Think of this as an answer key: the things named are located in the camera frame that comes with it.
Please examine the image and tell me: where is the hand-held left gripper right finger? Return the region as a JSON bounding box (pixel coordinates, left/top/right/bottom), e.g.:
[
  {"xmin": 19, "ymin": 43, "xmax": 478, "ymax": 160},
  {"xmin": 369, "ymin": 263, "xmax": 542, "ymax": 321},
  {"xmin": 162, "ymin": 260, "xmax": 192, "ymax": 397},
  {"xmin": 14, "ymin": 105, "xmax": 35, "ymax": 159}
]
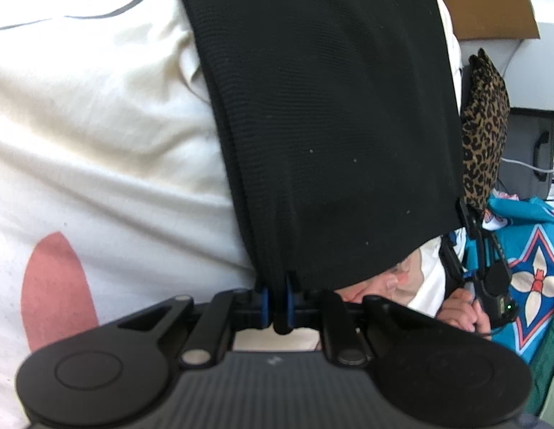
[{"xmin": 281, "ymin": 272, "xmax": 438, "ymax": 367}]

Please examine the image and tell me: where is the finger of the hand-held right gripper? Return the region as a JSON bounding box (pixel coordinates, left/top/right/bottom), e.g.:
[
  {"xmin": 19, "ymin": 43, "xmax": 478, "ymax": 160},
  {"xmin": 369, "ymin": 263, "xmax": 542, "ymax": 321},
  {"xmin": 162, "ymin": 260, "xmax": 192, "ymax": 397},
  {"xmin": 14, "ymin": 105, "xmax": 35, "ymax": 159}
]
[
  {"xmin": 456, "ymin": 197, "xmax": 487, "ymax": 251},
  {"xmin": 439, "ymin": 235, "xmax": 466, "ymax": 287}
]

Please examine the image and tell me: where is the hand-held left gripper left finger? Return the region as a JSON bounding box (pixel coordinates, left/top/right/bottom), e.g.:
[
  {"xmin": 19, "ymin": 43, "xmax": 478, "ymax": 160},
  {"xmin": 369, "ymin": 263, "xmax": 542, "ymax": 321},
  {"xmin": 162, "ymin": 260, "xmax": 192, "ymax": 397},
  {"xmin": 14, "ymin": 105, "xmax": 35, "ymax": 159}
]
[{"xmin": 118, "ymin": 277, "xmax": 278, "ymax": 369}]

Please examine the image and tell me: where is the black knit garment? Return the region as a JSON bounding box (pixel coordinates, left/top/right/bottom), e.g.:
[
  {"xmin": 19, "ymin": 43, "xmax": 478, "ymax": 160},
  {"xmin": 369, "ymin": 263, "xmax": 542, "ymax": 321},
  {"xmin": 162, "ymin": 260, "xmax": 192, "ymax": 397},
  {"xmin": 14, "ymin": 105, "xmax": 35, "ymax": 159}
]
[{"xmin": 170, "ymin": 0, "xmax": 465, "ymax": 334}]

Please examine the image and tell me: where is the person's right hand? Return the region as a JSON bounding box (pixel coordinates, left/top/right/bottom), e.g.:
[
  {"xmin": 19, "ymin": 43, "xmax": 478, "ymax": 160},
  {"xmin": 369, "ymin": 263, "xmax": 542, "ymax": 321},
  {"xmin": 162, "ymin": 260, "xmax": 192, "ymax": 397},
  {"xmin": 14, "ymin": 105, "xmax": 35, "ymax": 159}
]
[{"xmin": 440, "ymin": 286, "xmax": 494, "ymax": 336}]

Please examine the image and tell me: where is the teal printed blanket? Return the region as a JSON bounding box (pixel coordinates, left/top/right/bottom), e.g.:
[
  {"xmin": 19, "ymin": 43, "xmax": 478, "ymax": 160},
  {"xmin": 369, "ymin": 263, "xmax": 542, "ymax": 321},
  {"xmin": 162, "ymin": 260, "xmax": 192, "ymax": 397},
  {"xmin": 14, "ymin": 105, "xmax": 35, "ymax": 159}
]
[{"xmin": 475, "ymin": 192, "xmax": 554, "ymax": 365}]

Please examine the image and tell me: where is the leopard print cloth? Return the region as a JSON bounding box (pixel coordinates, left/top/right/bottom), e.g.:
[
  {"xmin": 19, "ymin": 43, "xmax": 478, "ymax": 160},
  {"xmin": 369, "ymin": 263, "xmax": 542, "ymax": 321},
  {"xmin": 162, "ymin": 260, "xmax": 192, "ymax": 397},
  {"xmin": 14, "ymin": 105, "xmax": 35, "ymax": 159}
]
[{"xmin": 460, "ymin": 48, "xmax": 512, "ymax": 212}]

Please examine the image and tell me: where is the grey bag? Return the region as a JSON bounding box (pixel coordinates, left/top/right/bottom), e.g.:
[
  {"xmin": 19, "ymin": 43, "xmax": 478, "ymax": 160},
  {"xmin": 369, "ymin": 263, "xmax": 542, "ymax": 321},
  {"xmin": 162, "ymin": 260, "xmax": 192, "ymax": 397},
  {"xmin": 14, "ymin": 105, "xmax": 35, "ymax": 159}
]
[{"xmin": 498, "ymin": 107, "xmax": 554, "ymax": 191}]

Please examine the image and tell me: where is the green cloth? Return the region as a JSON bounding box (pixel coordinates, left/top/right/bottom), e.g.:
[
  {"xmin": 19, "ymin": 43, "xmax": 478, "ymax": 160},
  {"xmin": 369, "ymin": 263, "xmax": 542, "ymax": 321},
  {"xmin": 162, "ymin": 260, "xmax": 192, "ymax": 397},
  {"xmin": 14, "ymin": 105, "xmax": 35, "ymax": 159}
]
[{"xmin": 524, "ymin": 326, "xmax": 554, "ymax": 418}]

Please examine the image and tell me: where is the folded cardboard sheet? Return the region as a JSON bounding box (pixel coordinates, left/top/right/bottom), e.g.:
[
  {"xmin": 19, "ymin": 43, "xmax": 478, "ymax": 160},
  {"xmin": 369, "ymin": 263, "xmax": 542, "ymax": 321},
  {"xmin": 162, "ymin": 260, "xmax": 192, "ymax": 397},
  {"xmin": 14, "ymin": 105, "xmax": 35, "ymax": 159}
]
[{"xmin": 426, "ymin": 0, "xmax": 541, "ymax": 40}]

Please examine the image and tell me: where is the cream bear printed blanket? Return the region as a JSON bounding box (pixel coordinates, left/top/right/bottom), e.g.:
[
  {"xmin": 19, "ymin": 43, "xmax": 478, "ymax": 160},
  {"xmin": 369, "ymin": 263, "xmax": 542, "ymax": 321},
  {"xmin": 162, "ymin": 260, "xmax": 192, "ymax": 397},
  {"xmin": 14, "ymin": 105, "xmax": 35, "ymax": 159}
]
[{"xmin": 0, "ymin": 0, "xmax": 465, "ymax": 429}]

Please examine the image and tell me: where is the white cable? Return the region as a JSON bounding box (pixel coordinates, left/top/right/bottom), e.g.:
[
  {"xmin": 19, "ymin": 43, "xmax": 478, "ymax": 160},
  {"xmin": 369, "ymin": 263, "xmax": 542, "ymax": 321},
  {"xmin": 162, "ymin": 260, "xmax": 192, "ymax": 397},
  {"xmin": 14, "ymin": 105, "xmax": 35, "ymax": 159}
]
[{"xmin": 500, "ymin": 156, "xmax": 554, "ymax": 175}]

